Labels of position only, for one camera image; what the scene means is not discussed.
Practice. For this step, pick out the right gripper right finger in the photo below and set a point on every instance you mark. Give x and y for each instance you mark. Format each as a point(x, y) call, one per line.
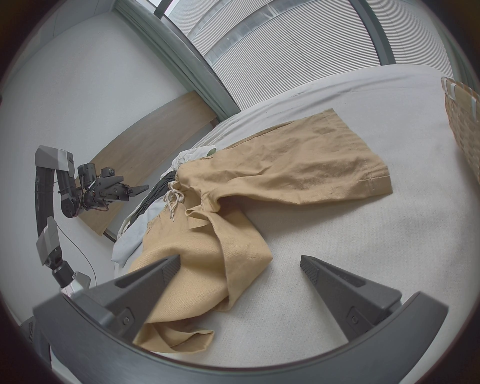
point(337, 296)

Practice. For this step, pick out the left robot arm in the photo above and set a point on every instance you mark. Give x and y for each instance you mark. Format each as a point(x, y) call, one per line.
point(48, 157)

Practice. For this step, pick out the green garment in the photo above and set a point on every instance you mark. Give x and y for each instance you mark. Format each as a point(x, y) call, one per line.
point(212, 152)

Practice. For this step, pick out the window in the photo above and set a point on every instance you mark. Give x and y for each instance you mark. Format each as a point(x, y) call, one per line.
point(300, 37)

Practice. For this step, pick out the dark grey garment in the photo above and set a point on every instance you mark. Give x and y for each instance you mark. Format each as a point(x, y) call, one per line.
point(155, 195)

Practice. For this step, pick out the bed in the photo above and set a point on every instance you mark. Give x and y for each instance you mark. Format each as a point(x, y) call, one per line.
point(337, 262)

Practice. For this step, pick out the white garment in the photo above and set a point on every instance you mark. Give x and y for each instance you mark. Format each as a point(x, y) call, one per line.
point(191, 155)

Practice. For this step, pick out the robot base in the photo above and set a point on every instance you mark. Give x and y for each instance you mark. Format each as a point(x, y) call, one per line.
point(35, 337)

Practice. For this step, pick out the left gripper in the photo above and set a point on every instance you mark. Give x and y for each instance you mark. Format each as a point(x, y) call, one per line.
point(110, 190)

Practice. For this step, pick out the round woven basket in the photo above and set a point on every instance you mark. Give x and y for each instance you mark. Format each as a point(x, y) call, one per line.
point(465, 123)

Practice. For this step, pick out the pale blue garment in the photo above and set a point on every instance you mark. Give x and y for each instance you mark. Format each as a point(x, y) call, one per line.
point(131, 240)

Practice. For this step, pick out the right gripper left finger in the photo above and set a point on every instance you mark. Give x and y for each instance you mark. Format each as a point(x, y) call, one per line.
point(142, 292)

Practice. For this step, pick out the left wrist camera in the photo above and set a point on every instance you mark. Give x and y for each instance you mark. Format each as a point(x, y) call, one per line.
point(107, 172)

